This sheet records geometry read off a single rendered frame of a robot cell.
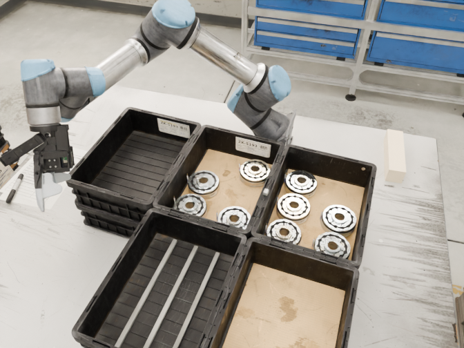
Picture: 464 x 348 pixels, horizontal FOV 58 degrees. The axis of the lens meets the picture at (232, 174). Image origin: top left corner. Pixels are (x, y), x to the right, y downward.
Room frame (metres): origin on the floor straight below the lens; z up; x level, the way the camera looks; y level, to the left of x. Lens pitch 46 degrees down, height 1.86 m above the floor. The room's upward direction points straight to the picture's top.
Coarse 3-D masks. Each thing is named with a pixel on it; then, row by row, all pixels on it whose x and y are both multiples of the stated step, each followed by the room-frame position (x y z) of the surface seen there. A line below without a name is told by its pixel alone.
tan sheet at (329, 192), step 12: (324, 180) 0.96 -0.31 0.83; (324, 192) 0.91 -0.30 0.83; (336, 192) 0.91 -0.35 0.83; (348, 192) 0.91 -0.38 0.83; (360, 192) 0.91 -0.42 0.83; (276, 204) 0.86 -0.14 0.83; (312, 204) 0.86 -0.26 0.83; (324, 204) 0.86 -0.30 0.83; (336, 204) 0.86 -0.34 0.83; (348, 204) 0.86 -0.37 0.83; (360, 204) 0.86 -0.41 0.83; (276, 216) 0.81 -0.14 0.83; (312, 216) 0.81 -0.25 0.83; (300, 228) 0.76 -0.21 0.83; (312, 228) 0.77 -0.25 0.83; (312, 240) 0.72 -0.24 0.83; (348, 240) 0.72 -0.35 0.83
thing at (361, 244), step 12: (288, 144) 1.03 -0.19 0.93; (336, 156) 0.98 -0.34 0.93; (276, 168) 0.92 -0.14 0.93; (372, 168) 0.92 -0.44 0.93; (276, 180) 0.88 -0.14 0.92; (372, 180) 0.88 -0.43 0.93; (372, 192) 0.82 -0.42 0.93; (264, 204) 0.77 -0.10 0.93; (252, 228) 0.69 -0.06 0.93; (276, 240) 0.65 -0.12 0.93; (360, 240) 0.65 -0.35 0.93; (312, 252) 0.61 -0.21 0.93; (360, 252) 0.61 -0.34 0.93
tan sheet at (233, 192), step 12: (204, 156) 1.08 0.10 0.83; (216, 156) 1.08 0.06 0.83; (228, 156) 1.08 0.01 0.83; (204, 168) 1.02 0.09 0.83; (216, 168) 1.02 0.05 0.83; (228, 168) 1.02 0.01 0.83; (228, 180) 0.96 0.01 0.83; (240, 180) 0.96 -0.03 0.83; (228, 192) 0.91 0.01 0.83; (240, 192) 0.91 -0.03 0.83; (252, 192) 0.91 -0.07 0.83; (216, 204) 0.86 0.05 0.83; (228, 204) 0.86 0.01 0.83; (240, 204) 0.86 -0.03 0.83; (252, 204) 0.86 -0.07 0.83; (216, 216) 0.81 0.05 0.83
